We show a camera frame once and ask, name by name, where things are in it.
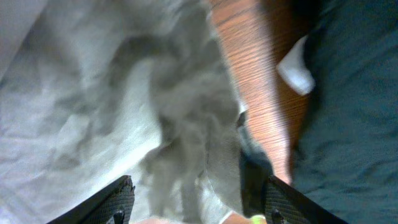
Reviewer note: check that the khaki shorts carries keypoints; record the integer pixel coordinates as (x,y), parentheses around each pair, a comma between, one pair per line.
(93,90)

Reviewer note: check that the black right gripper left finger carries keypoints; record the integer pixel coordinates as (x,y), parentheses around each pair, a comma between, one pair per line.
(111,205)

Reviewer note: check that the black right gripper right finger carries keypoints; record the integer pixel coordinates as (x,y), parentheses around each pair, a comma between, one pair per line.
(285,205)

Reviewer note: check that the dark shirt with white collar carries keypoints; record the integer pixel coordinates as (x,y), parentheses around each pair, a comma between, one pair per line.
(346,157)

